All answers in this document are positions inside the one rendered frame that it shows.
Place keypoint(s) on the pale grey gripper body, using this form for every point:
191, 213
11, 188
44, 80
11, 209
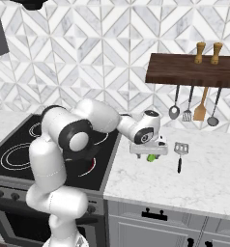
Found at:
148, 149

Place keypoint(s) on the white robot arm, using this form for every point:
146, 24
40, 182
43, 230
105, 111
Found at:
46, 160

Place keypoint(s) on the green wedge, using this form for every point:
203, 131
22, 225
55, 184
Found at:
150, 158

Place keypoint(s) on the hanging wooden spatula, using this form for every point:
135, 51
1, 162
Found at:
200, 111

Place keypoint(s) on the hanging metal spoon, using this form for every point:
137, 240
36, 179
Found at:
174, 111

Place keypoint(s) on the hanging metal slotted turner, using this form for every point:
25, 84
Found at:
187, 115

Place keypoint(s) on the grey drawer front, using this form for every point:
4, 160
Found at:
224, 222
126, 209

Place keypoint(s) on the hanging metal ladle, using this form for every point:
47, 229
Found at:
213, 120

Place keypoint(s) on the grey cupboard door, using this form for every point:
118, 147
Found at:
226, 239
146, 233

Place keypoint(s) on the dark wooden shelf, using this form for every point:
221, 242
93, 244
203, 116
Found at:
184, 69

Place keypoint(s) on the wooden shaker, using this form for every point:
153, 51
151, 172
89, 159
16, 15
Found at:
216, 53
199, 53

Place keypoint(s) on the black hob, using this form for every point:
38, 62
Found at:
14, 154

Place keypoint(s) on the oven door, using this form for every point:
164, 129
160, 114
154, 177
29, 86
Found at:
20, 226

